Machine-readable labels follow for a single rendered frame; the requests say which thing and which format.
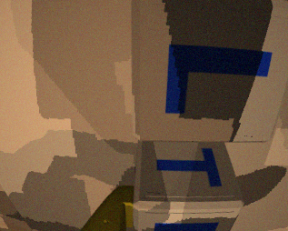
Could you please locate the grey block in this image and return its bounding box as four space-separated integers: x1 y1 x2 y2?
131 0 288 143
133 140 244 231

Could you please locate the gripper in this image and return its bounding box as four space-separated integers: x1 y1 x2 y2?
80 186 134 231

